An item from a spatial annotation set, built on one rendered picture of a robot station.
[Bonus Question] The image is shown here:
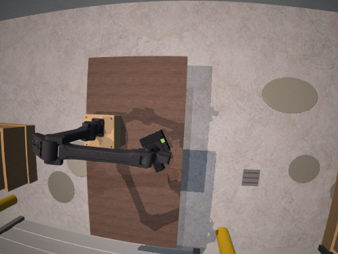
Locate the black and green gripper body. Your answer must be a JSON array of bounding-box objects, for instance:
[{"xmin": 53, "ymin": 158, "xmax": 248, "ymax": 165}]
[{"xmin": 147, "ymin": 141, "xmax": 168, "ymax": 151}]

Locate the black lighting desk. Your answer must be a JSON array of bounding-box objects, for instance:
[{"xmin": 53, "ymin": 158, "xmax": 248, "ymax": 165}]
[{"xmin": 139, "ymin": 130, "xmax": 170, "ymax": 151}]

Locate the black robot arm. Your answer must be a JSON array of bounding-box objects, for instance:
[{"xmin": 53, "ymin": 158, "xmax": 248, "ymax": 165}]
[{"xmin": 32, "ymin": 118, "xmax": 171, "ymax": 173}]

